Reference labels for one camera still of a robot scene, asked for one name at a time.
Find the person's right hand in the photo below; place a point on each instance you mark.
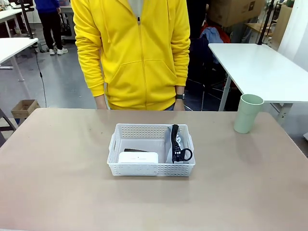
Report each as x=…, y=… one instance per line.
x=100, y=103

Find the person's left hand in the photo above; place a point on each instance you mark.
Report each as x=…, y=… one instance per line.
x=179, y=105

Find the black stapler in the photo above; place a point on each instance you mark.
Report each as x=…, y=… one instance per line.
x=134, y=150

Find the white rounded plastic device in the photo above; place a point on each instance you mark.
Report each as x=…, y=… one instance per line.
x=138, y=158

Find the person's right forearm yellow sleeve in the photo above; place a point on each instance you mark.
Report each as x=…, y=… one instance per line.
x=92, y=77

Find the person's left forearm yellow sleeve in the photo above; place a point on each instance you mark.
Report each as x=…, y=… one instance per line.
x=181, y=69

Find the white perforated plastic basket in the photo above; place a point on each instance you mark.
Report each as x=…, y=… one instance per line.
x=134, y=169

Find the black wristwatch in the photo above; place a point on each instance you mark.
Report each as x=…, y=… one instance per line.
x=180, y=96

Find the black office chair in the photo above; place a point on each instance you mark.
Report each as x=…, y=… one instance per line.
x=204, y=72

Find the yellow zip hoodie torso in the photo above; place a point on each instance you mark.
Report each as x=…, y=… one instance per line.
x=134, y=60

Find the pale green cup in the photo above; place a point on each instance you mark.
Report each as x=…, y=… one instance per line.
x=246, y=115

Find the small open cardboard box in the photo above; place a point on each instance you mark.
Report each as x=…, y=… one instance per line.
x=25, y=108

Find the blue jacket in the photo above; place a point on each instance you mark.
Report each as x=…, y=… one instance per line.
x=213, y=34

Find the orange jacket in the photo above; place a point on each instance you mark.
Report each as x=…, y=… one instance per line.
x=226, y=36

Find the grey background desk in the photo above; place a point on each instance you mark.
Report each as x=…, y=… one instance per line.
x=67, y=24

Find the large white table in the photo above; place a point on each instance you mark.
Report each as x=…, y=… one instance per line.
x=257, y=69

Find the person in blue top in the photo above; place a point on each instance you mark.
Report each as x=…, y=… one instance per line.
x=51, y=26

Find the white table grey leg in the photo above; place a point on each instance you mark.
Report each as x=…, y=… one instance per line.
x=14, y=48

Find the large brown cardboard box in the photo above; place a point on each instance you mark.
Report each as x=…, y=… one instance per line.
x=235, y=12

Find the wooden top table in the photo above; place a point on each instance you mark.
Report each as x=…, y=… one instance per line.
x=257, y=27

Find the black stand pole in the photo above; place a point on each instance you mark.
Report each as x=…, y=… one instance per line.
x=26, y=19

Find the black clamped pole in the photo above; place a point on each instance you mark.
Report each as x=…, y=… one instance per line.
x=264, y=21

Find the upright brown board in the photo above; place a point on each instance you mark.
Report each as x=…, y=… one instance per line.
x=284, y=24

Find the black metal frame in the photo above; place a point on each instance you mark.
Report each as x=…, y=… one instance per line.
x=6, y=125

